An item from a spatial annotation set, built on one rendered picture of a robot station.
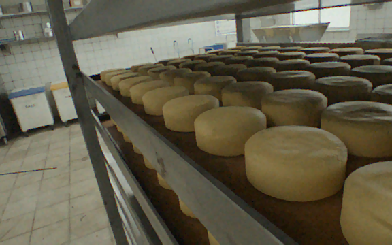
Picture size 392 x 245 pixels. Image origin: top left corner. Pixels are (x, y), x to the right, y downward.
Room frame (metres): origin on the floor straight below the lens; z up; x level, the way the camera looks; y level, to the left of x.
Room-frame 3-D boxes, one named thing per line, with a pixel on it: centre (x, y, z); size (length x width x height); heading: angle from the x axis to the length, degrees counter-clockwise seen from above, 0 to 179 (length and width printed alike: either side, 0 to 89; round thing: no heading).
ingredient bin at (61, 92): (4.66, 2.21, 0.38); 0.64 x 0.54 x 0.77; 24
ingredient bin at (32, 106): (4.41, 2.81, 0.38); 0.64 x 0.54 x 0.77; 25
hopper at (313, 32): (2.04, -0.78, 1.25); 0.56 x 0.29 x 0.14; 21
